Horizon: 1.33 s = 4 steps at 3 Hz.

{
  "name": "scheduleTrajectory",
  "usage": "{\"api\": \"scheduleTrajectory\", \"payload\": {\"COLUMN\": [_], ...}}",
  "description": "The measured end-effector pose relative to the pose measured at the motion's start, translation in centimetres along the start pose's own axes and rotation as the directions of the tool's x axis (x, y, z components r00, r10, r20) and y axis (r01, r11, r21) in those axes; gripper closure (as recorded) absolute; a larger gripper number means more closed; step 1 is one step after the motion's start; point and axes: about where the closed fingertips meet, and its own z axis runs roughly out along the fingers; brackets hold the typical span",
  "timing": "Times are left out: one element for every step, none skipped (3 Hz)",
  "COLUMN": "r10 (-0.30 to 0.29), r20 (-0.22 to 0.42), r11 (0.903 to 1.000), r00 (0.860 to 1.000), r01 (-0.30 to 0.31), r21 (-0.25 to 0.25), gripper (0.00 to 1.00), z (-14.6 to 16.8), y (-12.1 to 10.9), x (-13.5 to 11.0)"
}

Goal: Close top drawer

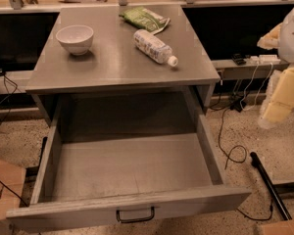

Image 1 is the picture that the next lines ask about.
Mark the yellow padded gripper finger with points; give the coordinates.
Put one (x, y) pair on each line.
(279, 101)
(271, 39)

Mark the grey top drawer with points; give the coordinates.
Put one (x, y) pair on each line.
(126, 152)

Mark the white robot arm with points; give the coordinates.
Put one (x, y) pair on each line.
(286, 39)

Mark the grey metal drawer cabinet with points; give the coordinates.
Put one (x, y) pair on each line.
(113, 61)

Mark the white power strip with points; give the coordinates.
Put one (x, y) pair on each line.
(265, 59)

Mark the black remote device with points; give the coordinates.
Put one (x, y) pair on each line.
(238, 59)

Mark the black metal floor bar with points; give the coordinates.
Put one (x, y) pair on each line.
(256, 163)

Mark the clear plastic water bottle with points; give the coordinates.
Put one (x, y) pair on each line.
(155, 48)

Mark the green snack bag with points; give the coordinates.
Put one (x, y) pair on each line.
(143, 18)

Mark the cardboard box bottom right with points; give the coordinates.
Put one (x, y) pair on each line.
(279, 228)

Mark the cardboard box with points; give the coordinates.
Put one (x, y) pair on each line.
(279, 228)
(12, 179)

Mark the white ceramic bowl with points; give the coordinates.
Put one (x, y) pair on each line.
(76, 39)

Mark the cardboard box left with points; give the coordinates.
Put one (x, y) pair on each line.
(12, 179)

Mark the black drawer handle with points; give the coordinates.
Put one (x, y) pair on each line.
(134, 216)

